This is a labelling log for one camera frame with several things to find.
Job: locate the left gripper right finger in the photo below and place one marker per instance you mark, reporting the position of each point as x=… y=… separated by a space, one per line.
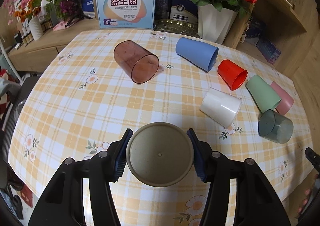
x=257 y=203

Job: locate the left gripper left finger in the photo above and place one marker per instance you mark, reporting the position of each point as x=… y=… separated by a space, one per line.
x=61 y=203

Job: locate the beige speckled cup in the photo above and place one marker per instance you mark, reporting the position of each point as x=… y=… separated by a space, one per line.
x=159 y=154

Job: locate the teal transparent cup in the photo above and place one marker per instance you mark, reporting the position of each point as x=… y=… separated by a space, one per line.
x=275 y=127

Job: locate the white cup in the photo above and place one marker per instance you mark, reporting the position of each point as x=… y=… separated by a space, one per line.
x=220 y=106

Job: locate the pink cup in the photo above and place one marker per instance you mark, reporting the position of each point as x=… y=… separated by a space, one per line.
x=286 y=102

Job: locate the green cup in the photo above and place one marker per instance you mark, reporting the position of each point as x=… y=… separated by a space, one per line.
x=263 y=94

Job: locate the red cup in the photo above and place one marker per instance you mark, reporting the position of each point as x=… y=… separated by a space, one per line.
x=233 y=75

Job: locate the blue cup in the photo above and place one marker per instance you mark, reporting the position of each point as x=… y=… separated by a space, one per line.
x=202 y=55

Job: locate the brown transparent cup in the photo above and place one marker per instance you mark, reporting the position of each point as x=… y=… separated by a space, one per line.
x=137 y=62

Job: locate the person's right hand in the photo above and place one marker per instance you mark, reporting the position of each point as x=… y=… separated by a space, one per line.
x=304 y=202

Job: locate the yellow plaid tablecloth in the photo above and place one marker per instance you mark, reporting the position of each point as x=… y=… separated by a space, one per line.
x=84 y=101

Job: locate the wooden low cabinet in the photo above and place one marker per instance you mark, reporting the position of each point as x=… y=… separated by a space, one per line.
x=38 y=54

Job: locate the purple small box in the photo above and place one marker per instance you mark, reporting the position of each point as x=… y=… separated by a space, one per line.
x=270 y=52

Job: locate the white cylindrical vase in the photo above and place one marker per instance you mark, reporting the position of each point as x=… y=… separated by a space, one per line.
x=35 y=28

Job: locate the wooden shelf unit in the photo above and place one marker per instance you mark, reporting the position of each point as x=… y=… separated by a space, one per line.
x=294 y=30

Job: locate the glass perfume bottle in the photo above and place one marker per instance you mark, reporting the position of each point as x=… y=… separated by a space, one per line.
x=292 y=2

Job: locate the light blue probiotic box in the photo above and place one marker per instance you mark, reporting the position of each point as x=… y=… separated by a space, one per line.
x=126 y=13

